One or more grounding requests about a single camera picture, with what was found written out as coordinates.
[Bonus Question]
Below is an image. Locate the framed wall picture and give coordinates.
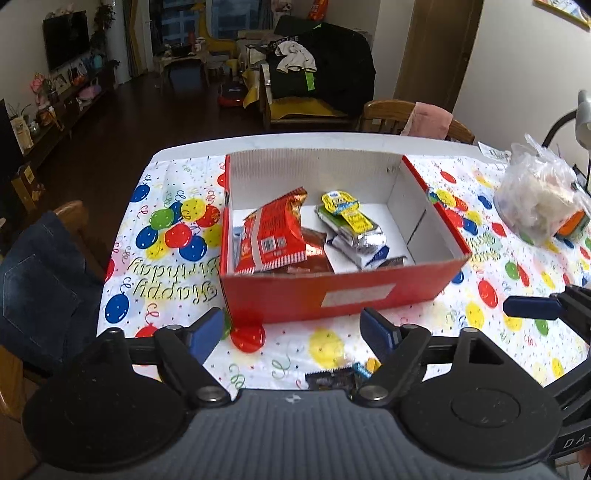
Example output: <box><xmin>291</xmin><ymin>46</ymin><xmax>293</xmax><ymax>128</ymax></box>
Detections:
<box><xmin>533</xmin><ymin>0</ymin><xmax>591</xmax><ymax>29</ymax></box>

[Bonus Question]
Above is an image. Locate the red cardboard box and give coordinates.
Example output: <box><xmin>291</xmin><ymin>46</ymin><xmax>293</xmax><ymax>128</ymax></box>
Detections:
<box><xmin>219</xmin><ymin>148</ymin><xmax>472</xmax><ymax>326</ymax></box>

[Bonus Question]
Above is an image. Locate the yellow giraffe toy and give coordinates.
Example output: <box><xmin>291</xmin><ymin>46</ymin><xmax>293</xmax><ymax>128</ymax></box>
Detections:
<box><xmin>193</xmin><ymin>2</ymin><xmax>237</xmax><ymax>52</ymax></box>

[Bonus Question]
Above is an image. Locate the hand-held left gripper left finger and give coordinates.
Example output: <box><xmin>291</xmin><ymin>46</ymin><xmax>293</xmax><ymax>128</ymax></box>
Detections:
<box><xmin>95</xmin><ymin>307</ymin><xmax>232</xmax><ymax>409</ymax></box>

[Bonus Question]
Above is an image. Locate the red snack packet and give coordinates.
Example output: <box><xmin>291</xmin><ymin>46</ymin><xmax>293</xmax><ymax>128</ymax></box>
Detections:
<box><xmin>233</xmin><ymin>187</ymin><xmax>309</xmax><ymax>276</ymax></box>

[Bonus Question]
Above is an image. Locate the pink cloth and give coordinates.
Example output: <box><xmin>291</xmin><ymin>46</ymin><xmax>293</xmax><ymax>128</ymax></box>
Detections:
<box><xmin>401</xmin><ymin>102</ymin><xmax>454</xmax><ymax>139</ymax></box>

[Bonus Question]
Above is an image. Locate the dark clothing pile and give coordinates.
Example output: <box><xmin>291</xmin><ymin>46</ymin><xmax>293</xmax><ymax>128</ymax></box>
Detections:
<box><xmin>268</xmin><ymin>18</ymin><xmax>376</xmax><ymax>116</ymax></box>

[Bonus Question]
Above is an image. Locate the clear plastic bag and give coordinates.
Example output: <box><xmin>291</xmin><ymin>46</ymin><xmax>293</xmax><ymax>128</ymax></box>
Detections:
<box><xmin>494</xmin><ymin>134</ymin><xmax>591</xmax><ymax>245</ymax></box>

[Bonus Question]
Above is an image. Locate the dark wooden television cabinet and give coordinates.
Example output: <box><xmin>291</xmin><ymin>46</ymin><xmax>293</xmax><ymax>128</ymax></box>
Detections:
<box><xmin>0</xmin><ymin>60</ymin><xmax>123</xmax><ymax>195</ymax></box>

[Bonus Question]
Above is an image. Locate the grey desk lamp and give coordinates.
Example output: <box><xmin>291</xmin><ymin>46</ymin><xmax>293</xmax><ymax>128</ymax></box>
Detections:
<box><xmin>540</xmin><ymin>90</ymin><xmax>591</xmax><ymax>153</ymax></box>

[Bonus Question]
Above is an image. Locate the yellow cushion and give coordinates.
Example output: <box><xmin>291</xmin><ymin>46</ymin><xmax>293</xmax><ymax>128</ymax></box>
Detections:
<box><xmin>242</xmin><ymin>69</ymin><xmax>349</xmax><ymax>120</ymax></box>

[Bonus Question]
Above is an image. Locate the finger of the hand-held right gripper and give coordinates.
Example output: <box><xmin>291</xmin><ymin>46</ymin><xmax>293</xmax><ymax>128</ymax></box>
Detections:
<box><xmin>503</xmin><ymin>285</ymin><xmax>591</xmax><ymax>344</ymax></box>

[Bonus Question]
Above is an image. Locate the yellow snack packet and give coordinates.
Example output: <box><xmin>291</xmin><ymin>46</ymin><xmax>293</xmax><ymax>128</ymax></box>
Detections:
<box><xmin>320</xmin><ymin>190</ymin><xmax>372</xmax><ymax>234</ymax></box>

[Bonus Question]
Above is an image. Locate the wooden door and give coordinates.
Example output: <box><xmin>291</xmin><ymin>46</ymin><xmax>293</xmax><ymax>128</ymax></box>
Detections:
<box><xmin>392</xmin><ymin>0</ymin><xmax>484</xmax><ymax>112</ymax></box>

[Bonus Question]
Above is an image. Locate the white shirt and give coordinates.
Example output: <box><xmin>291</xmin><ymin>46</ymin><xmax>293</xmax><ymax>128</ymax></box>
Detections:
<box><xmin>274</xmin><ymin>41</ymin><xmax>318</xmax><ymax>73</ymax></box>

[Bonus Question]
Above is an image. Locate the brown cookie packet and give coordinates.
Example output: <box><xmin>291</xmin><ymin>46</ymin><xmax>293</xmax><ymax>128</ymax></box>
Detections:
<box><xmin>272</xmin><ymin>226</ymin><xmax>335</xmax><ymax>275</ymax></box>

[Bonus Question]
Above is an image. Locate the black television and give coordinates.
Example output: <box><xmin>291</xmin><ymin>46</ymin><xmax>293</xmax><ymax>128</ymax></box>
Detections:
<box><xmin>43</xmin><ymin>10</ymin><xmax>90</xmax><ymax>72</ymax></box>

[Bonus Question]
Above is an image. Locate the wooden armchair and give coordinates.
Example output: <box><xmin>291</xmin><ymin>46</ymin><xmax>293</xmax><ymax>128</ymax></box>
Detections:
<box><xmin>257</xmin><ymin>16</ymin><xmax>376</xmax><ymax>134</ymax></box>

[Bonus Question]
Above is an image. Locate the green and silver snack packet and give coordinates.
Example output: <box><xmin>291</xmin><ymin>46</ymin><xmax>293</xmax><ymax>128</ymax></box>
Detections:
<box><xmin>315</xmin><ymin>205</ymin><xmax>387</xmax><ymax>271</ymax></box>

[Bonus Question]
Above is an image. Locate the balloon print tablecloth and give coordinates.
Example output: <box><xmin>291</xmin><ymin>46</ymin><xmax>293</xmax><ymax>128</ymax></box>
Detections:
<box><xmin>97</xmin><ymin>154</ymin><xmax>591</xmax><ymax>393</ymax></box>

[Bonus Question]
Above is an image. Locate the black snack packet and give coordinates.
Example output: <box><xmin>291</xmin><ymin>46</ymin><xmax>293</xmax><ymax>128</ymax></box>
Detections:
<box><xmin>305</xmin><ymin>369</ymin><xmax>358</xmax><ymax>393</ymax></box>

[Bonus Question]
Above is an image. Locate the white paper sheet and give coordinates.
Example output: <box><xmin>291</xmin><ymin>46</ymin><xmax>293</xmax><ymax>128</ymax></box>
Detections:
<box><xmin>478</xmin><ymin>141</ymin><xmax>512</xmax><ymax>163</ymax></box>

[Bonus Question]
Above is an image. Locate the red toy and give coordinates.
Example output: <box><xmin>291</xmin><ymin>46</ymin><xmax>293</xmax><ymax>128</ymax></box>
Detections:
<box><xmin>217</xmin><ymin>82</ymin><xmax>246</xmax><ymax>108</ymax></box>

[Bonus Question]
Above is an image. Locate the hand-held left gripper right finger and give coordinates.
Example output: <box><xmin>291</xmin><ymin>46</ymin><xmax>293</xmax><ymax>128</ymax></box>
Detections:
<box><xmin>348</xmin><ymin>308</ymin><xmax>513</xmax><ymax>409</ymax></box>

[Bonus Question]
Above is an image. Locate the wooden chair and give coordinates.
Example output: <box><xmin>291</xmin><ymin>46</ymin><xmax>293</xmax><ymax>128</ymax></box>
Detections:
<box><xmin>360</xmin><ymin>99</ymin><xmax>475</xmax><ymax>145</ymax></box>
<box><xmin>0</xmin><ymin>200</ymin><xmax>93</xmax><ymax>421</ymax></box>

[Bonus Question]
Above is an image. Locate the orange object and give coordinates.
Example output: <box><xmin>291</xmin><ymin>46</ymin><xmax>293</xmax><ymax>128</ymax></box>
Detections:
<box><xmin>556</xmin><ymin>210</ymin><xmax>591</xmax><ymax>241</ymax></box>

